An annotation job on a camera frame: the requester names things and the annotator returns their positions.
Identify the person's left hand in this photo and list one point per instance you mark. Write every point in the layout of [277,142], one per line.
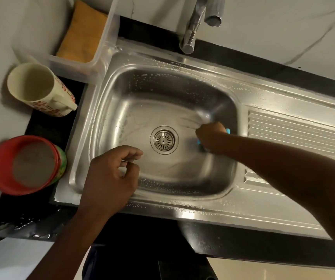
[106,177]

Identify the person's right hand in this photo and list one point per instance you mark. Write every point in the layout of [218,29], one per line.
[212,139]

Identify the person's left thumb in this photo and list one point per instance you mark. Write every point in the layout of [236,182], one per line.
[134,154]

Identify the blue scrub sponge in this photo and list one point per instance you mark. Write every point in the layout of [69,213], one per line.
[228,131]

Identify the person's left forearm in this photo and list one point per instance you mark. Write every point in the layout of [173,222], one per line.
[65,244]

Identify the person's right forearm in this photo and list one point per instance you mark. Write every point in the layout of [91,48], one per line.
[296,177]

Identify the round metal sink drain strainer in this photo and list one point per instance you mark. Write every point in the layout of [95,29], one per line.
[164,139]

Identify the stainless steel sink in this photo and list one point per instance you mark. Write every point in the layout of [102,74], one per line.
[214,137]

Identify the person's dark clothing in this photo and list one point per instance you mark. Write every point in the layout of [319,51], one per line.
[144,259]

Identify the red plastic container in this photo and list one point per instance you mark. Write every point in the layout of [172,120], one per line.
[24,166]

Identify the cream floral plastic jug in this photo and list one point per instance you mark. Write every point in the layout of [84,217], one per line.
[39,88]

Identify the clear plastic container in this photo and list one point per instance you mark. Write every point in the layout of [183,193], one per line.
[77,37]

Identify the orange cloth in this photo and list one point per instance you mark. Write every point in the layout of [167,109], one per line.
[83,32]

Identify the chrome sink faucet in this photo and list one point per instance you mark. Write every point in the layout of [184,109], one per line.
[196,23]

